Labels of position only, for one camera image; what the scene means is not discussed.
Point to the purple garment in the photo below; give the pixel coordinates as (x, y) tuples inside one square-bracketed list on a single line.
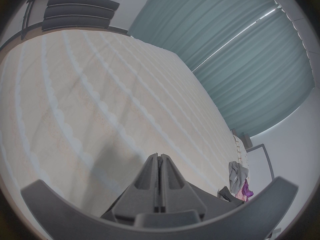
[(247, 190)]

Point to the black chest of drawers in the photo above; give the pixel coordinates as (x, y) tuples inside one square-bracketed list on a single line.
[(77, 11)]

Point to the bed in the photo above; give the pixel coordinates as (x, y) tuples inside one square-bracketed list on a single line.
[(100, 96)]

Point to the white printed pillow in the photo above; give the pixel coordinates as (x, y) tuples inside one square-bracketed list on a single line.
[(240, 149)]

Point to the pink garment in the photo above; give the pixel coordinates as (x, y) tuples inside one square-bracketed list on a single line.
[(240, 196)]

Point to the black garment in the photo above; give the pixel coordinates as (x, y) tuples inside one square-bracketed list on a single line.
[(225, 194)]

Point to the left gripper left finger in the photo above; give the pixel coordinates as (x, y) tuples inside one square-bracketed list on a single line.
[(140, 196)]

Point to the blue-green curtain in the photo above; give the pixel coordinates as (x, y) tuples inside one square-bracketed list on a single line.
[(262, 79), (195, 21)]

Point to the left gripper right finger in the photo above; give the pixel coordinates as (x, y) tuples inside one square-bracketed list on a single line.
[(177, 196)]

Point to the grey garment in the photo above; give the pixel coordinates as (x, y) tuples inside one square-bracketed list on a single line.
[(237, 176)]

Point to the grey bedside table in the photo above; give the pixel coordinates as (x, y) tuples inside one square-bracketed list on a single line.
[(247, 141)]

